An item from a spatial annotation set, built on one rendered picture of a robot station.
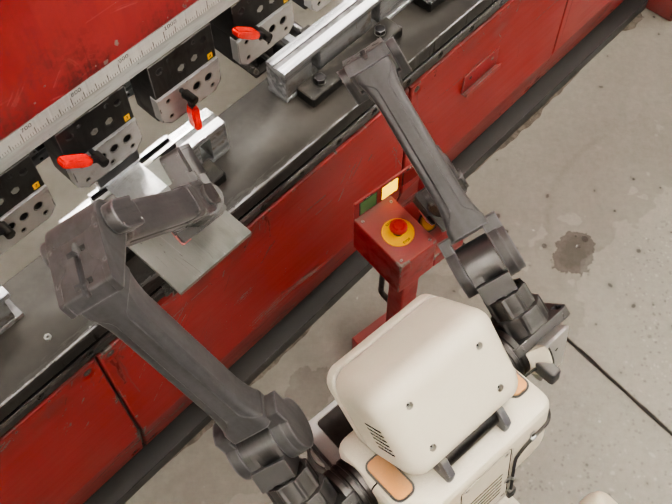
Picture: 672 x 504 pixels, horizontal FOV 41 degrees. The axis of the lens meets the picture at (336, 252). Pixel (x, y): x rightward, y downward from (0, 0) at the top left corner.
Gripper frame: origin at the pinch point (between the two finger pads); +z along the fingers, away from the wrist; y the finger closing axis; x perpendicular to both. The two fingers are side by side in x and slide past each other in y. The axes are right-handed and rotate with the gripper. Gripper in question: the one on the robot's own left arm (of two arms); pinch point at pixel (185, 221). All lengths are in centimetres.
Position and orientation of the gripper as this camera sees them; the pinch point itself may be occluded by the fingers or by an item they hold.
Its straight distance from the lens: 168.3
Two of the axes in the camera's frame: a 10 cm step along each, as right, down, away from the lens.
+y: -7.0, 6.1, -3.7
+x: 6.3, 7.7, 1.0
